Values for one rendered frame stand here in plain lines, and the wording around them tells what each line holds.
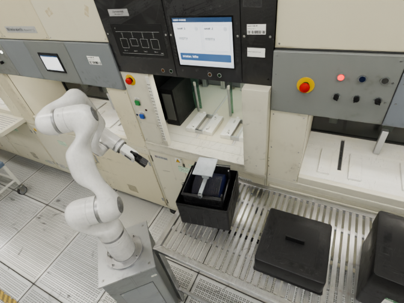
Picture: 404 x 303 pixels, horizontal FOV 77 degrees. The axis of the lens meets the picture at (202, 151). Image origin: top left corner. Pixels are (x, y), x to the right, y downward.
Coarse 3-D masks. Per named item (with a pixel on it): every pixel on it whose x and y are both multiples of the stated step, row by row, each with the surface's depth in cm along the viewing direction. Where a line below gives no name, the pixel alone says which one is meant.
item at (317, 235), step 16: (272, 208) 128; (272, 224) 121; (288, 224) 120; (304, 224) 119; (320, 224) 118; (272, 240) 115; (288, 240) 114; (304, 240) 110; (320, 240) 112; (256, 256) 110; (272, 256) 110; (288, 256) 109; (304, 256) 108; (320, 256) 107; (272, 272) 111; (288, 272) 105; (304, 272) 103; (320, 272) 102; (304, 288) 107; (320, 288) 102
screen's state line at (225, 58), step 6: (180, 54) 121; (186, 54) 119; (192, 54) 118; (198, 54) 117; (204, 54) 115; (210, 54) 114; (198, 60) 119; (204, 60) 117; (210, 60) 116; (216, 60) 115; (222, 60) 113; (228, 60) 112
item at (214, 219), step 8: (232, 176) 144; (184, 184) 138; (232, 184) 149; (232, 192) 129; (176, 200) 130; (232, 200) 130; (184, 208) 130; (192, 208) 128; (200, 208) 126; (208, 208) 124; (224, 208) 142; (232, 208) 133; (184, 216) 136; (192, 216) 133; (200, 216) 131; (208, 216) 129; (216, 216) 127; (224, 216) 125; (232, 216) 135; (200, 224) 136; (208, 224) 134; (216, 224) 132; (224, 224) 129
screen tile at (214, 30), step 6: (204, 30) 108; (210, 30) 107; (216, 30) 106; (222, 30) 104; (228, 30) 103; (216, 36) 107; (222, 36) 106; (228, 36) 105; (204, 42) 111; (210, 42) 110; (216, 42) 109; (222, 42) 108; (228, 42) 107; (210, 48) 112; (216, 48) 111; (222, 48) 110; (228, 48) 108
